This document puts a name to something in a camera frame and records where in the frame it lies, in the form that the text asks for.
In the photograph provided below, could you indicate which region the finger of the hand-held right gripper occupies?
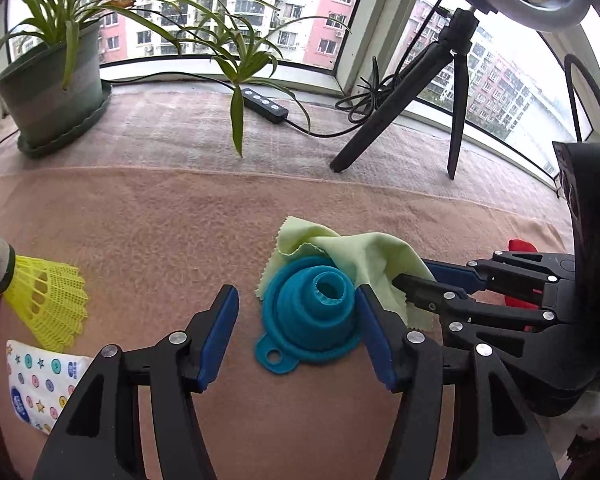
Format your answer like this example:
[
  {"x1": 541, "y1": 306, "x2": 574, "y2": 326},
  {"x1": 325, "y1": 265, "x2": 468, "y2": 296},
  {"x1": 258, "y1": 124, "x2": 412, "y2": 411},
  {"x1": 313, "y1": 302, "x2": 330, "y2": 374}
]
[
  {"x1": 391, "y1": 273, "x2": 576, "y2": 356},
  {"x1": 421, "y1": 249, "x2": 577, "y2": 311}
]

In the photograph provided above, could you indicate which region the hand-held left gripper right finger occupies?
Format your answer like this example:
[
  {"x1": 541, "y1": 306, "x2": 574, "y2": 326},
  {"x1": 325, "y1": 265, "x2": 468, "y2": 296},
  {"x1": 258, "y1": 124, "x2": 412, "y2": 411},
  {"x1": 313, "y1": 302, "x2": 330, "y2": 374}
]
[{"x1": 356, "y1": 284, "x2": 561, "y2": 480}]

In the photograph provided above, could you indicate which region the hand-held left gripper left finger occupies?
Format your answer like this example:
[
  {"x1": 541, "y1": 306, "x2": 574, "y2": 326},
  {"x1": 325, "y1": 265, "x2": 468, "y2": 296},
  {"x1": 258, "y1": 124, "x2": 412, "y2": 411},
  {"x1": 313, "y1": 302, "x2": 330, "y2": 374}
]
[{"x1": 32, "y1": 284, "x2": 241, "y2": 480}]

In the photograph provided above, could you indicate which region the light green cleaning cloth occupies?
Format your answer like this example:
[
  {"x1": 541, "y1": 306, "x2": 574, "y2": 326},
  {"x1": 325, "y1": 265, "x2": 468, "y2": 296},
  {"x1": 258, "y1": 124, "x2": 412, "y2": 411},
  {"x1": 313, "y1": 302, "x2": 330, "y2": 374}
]
[{"x1": 254, "y1": 216, "x2": 437, "y2": 332}]

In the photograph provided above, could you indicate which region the teal silicone funnel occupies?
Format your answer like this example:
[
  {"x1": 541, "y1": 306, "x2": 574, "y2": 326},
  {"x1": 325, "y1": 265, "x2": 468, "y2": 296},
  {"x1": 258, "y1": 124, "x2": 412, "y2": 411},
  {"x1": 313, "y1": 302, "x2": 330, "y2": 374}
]
[{"x1": 254, "y1": 255, "x2": 363, "y2": 375}]

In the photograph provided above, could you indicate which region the red cloth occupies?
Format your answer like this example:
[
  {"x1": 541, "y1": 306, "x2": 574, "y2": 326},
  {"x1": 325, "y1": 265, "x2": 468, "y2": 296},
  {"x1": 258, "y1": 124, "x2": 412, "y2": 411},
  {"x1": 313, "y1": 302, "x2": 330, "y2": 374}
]
[{"x1": 502, "y1": 239, "x2": 543, "y2": 333}]

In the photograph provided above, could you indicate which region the peach towel mat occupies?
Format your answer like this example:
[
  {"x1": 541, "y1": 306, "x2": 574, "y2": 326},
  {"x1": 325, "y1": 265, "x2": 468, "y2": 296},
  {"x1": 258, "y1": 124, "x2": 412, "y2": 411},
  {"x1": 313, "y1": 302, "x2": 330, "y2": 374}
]
[{"x1": 0, "y1": 162, "x2": 576, "y2": 480}]

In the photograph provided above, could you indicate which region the white patterned cloth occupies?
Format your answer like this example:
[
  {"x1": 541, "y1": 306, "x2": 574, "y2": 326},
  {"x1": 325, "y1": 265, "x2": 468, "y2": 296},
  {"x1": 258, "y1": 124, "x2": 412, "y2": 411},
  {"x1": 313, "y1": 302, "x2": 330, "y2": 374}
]
[{"x1": 537, "y1": 390, "x2": 600, "y2": 461}]

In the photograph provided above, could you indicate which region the black tripod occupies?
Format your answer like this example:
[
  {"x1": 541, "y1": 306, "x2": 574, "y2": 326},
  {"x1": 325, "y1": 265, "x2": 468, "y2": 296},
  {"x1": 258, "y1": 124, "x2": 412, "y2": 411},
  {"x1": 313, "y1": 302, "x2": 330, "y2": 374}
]
[{"x1": 330, "y1": 7, "x2": 478, "y2": 181}]

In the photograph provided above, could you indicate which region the yellow shuttlecock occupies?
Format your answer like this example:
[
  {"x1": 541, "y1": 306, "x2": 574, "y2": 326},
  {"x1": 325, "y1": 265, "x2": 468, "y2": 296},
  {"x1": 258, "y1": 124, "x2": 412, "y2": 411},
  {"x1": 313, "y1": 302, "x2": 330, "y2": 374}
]
[{"x1": 0, "y1": 234, "x2": 89, "y2": 353}]

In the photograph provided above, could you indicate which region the dotted white tissue pack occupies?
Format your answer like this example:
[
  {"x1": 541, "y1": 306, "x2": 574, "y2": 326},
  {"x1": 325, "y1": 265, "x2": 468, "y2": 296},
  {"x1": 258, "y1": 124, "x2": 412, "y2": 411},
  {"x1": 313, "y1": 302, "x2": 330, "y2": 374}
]
[{"x1": 5, "y1": 340, "x2": 95, "y2": 436}]

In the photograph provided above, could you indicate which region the checkered cloth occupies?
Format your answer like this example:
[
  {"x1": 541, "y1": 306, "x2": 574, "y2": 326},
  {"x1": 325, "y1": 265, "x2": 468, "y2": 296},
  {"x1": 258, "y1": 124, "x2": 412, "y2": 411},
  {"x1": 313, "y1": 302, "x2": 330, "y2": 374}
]
[{"x1": 0, "y1": 80, "x2": 561, "y2": 201}]

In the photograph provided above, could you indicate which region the green spider plant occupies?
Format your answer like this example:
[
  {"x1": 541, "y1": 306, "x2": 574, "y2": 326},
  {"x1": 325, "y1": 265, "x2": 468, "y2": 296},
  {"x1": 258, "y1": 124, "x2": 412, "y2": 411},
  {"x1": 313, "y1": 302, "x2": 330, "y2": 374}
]
[{"x1": 0, "y1": 0, "x2": 353, "y2": 158}]

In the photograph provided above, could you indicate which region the black inline remote control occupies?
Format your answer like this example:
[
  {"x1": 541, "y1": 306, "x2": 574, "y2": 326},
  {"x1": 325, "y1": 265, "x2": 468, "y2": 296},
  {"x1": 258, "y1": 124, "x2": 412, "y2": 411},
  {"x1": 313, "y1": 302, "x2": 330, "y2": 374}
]
[{"x1": 242, "y1": 87, "x2": 289, "y2": 125}]

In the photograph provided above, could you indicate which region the green pot saucer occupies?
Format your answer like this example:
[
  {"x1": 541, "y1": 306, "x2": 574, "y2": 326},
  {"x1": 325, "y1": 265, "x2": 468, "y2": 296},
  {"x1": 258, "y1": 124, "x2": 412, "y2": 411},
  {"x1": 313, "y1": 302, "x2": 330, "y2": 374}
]
[{"x1": 16, "y1": 80, "x2": 113, "y2": 158}]

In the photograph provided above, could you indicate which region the grey-green plant pot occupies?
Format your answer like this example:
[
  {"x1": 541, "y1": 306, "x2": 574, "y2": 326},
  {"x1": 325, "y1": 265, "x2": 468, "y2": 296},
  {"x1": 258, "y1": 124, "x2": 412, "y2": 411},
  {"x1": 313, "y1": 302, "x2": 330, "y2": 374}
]
[{"x1": 0, "y1": 17, "x2": 103, "y2": 136}]

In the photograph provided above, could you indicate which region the black looped cable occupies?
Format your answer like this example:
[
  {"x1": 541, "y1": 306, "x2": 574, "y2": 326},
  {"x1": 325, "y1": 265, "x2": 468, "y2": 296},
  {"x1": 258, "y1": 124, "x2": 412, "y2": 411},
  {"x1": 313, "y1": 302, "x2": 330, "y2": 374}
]
[{"x1": 563, "y1": 52, "x2": 600, "y2": 143}]

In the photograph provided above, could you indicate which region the black ring light cable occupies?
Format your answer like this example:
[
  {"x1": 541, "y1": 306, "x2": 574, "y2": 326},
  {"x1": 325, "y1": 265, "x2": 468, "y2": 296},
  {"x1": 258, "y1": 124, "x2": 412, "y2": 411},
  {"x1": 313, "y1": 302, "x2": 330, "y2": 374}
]
[{"x1": 285, "y1": 55, "x2": 411, "y2": 138}]

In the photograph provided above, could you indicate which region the black power cable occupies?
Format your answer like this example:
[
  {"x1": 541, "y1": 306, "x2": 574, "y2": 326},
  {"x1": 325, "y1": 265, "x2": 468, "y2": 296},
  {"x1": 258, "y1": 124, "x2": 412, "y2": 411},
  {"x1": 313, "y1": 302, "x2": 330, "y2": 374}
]
[{"x1": 100, "y1": 72, "x2": 246, "y2": 93}]

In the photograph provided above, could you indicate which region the white window frame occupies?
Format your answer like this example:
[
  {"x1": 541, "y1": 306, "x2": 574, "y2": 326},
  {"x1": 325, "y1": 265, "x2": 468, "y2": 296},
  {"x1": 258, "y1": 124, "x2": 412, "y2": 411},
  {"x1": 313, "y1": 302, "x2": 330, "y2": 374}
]
[{"x1": 0, "y1": 0, "x2": 600, "y2": 196}]

